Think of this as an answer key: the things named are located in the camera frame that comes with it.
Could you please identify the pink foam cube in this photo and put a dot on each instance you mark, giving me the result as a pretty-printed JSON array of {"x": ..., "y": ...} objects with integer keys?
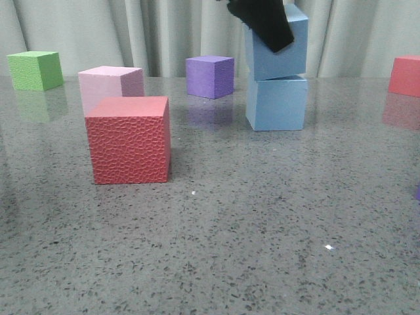
[{"x": 108, "y": 81}]

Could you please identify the green foam cube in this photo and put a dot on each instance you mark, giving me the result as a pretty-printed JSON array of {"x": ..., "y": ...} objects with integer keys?
[{"x": 35, "y": 70}]

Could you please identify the light blue foam cube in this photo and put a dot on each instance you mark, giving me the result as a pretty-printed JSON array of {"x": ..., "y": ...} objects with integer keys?
[
  {"x": 291, "y": 60},
  {"x": 277, "y": 104}
]

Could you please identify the red foam cube far right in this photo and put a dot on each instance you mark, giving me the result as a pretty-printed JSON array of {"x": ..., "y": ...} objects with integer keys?
[{"x": 404, "y": 78}]

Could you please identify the black gripper finger holding cube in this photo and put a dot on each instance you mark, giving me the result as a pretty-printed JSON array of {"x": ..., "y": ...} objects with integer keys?
[{"x": 267, "y": 18}]

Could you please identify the red textured foam cube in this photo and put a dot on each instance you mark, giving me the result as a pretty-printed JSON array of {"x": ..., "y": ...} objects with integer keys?
[{"x": 129, "y": 140}]

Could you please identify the grey-green curtain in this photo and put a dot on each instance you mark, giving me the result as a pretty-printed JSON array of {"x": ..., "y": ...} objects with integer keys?
[{"x": 345, "y": 38}]

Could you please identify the purple foam cube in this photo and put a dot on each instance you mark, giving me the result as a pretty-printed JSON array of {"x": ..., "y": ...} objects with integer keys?
[{"x": 210, "y": 76}]

